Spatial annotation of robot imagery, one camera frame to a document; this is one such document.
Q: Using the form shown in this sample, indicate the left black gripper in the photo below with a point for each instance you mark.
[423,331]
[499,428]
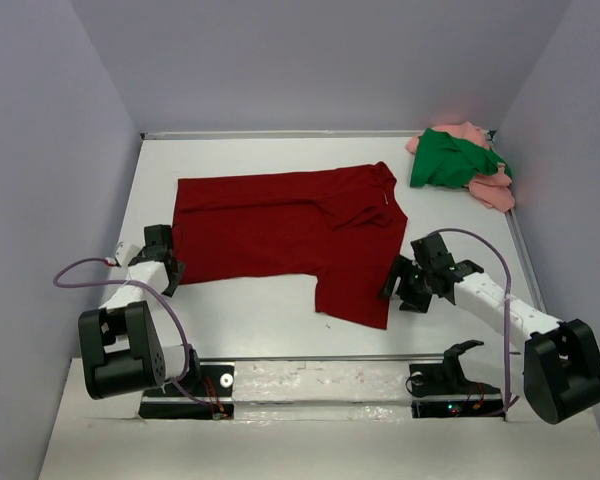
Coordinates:
[174,275]

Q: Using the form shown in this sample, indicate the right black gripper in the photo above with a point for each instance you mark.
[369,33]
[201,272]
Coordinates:
[410,282]

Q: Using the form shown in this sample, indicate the dark red t-shirt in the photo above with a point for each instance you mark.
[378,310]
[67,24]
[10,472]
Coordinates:
[342,226]

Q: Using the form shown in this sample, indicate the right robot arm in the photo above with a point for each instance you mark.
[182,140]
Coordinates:
[552,364]

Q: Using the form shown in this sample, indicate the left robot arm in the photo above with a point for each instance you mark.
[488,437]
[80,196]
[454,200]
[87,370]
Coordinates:
[119,342]

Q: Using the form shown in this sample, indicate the green t-shirt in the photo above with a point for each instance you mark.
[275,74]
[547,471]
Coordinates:
[447,161]

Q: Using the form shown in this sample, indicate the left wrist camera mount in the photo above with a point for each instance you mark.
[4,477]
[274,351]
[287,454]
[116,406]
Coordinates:
[124,253]

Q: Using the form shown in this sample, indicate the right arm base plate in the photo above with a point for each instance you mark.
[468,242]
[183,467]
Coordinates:
[434,397]

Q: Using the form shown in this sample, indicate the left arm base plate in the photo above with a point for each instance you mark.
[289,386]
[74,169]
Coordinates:
[209,397]

